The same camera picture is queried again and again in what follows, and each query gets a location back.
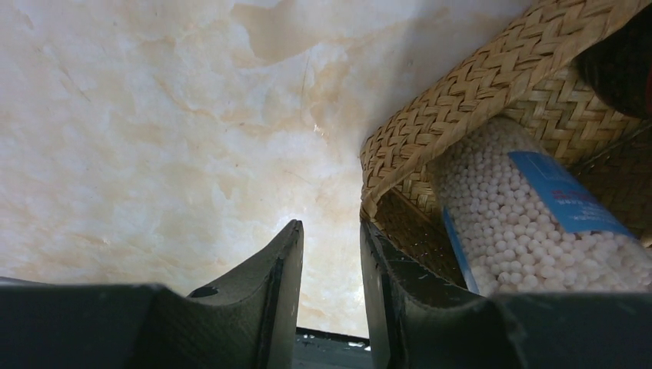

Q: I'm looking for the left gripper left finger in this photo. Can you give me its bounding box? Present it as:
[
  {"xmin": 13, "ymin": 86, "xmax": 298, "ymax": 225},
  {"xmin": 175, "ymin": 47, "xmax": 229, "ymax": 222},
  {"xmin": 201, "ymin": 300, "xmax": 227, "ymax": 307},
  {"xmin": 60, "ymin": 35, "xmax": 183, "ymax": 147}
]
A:
[{"xmin": 1, "ymin": 220, "xmax": 304, "ymax": 368}]

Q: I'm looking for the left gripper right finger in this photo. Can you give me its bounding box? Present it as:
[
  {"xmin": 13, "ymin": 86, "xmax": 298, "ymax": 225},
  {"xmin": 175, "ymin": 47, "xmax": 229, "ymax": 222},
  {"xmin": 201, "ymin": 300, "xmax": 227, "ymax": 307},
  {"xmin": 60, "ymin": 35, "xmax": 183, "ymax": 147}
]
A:
[{"xmin": 361, "ymin": 221, "xmax": 651, "ymax": 368}]

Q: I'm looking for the silver lid jar blue label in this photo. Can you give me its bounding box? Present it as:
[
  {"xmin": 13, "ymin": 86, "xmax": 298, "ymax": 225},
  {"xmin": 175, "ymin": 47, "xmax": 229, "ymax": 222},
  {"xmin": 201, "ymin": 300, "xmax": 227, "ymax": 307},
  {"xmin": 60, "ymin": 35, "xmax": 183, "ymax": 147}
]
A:
[{"xmin": 427, "ymin": 116, "xmax": 651, "ymax": 296}]

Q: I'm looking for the woven bamboo divided tray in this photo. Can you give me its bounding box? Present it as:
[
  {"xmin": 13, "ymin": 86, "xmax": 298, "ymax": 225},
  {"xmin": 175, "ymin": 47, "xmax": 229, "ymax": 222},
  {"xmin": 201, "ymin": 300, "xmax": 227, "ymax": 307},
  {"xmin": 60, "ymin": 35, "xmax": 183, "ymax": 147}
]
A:
[{"xmin": 361, "ymin": 0, "xmax": 651, "ymax": 286}]

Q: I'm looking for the red lid sauce jar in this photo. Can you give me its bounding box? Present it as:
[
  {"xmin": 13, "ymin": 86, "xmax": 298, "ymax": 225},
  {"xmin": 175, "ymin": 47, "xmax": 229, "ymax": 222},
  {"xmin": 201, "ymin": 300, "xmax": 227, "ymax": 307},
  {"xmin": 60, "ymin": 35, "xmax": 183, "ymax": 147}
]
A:
[{"xmin": 576, "ymin": 5, "xmax": 651, "ymax": 119}]

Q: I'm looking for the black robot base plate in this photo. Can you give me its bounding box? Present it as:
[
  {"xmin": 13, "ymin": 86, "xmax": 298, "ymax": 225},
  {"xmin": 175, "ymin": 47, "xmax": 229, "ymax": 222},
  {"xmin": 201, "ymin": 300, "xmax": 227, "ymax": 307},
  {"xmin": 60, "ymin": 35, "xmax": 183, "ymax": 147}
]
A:
[{"xmin": 291, "ymin": 327, "xmax": 373, "ymax": 369}]

